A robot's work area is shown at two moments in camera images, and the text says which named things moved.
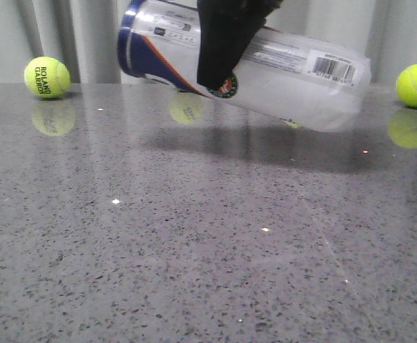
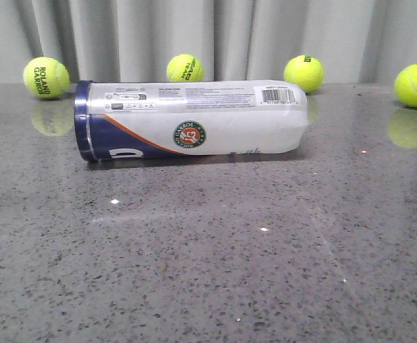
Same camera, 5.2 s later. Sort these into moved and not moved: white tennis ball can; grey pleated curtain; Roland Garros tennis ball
Moved: white tennis ball can
Not moved: grey pleated curtain; Roland Garros tennis ball
